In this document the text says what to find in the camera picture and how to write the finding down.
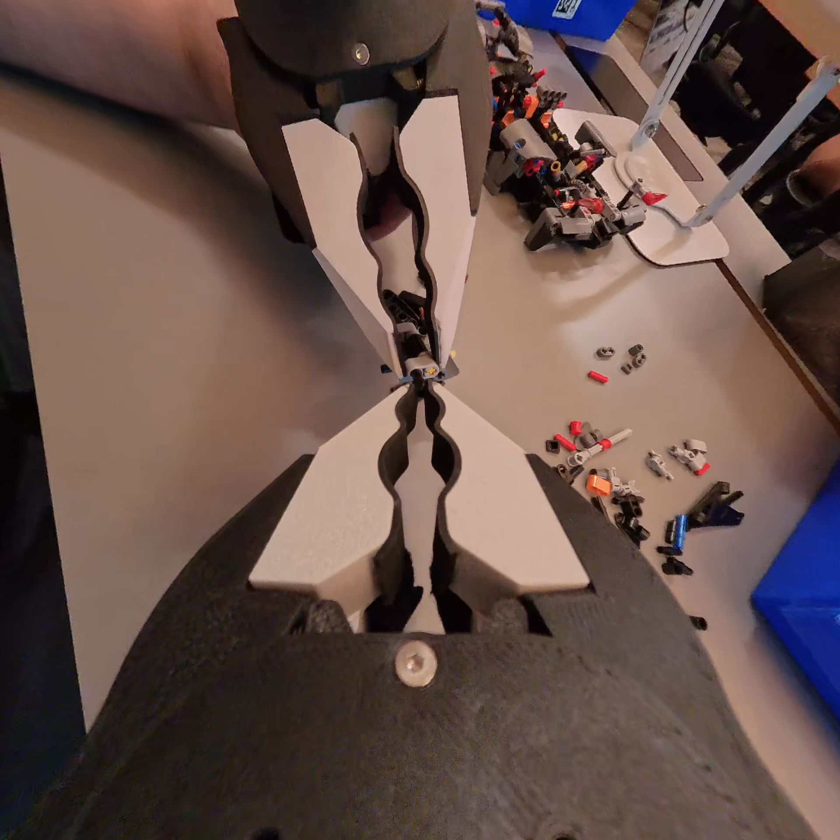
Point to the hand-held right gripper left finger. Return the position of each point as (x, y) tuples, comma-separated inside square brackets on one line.
[(321, 525)]

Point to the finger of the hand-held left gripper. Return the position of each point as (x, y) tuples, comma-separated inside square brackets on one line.
[(328, 197), (446, 184)]

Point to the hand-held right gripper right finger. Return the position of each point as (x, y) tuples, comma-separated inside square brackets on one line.
[(512, 525)]

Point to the pile of lego pieces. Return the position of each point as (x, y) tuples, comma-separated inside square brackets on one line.
[(597, 484)]

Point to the yellow axle lego assembly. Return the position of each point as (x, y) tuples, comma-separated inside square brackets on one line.
[(410, 334)]

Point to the light grey lego connector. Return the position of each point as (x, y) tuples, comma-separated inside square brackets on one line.
[(421, 367)]

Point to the person's left forearm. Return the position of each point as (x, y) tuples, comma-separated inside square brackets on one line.
[(98, 59)]

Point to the partly built lego car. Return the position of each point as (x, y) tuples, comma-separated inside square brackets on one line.
[(558, 177)]

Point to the dark grey double lego connector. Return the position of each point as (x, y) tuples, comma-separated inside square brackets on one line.
[(636, 353)]

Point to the white rounded board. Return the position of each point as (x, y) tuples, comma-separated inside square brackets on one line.
[(676, 229)]

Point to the person's legs blue pants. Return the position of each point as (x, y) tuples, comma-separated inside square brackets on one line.
[(33, 590)]

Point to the white book stand frame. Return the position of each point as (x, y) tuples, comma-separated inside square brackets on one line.
[(676, 72)]

